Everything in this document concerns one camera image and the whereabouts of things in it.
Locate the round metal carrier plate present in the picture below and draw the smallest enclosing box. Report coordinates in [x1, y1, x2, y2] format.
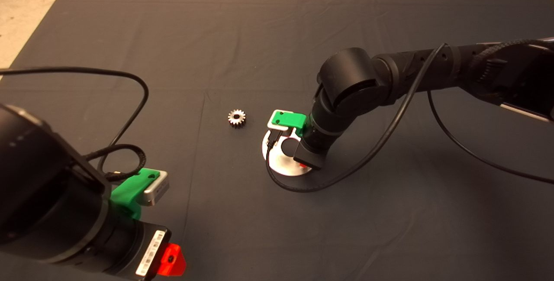
[262, 129, 310, 177]

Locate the right green camera mount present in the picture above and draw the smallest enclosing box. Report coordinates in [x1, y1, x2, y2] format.
[271, 110, 307, 137]

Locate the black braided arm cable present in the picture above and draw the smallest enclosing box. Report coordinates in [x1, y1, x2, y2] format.
[470, 38, 554, 73]

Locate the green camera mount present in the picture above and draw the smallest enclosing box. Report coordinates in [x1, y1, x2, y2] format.
[110, 167, 161, 220]
[271, 110, 307, 137]

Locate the right black camera cable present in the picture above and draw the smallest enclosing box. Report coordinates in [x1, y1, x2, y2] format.
[264, 43, 554, 194]

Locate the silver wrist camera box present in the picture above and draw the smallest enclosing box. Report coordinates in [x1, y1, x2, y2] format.
[267, 114, 299, 142]
[138, 169, 170, 207]

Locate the small steel planetary gear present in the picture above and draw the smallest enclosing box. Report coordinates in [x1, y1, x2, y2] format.
[227, 109, 247, 129]

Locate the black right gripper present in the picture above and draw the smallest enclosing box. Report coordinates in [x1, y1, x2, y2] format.
[293, 139, 329, 171]

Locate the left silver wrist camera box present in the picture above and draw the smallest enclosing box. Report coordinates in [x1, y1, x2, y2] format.
[138, 169, 170, 207]

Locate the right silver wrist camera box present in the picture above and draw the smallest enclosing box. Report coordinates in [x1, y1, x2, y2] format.
[267, 114, 299, 142]

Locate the left green camera mount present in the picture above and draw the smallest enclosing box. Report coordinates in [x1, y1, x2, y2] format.
[110, 167, 161, 220]

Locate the dark grey table cloth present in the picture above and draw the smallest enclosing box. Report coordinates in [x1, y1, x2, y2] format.
[0, 0, 554, 281]

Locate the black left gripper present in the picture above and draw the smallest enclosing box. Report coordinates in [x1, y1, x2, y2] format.
[96, 213, 187, 281]

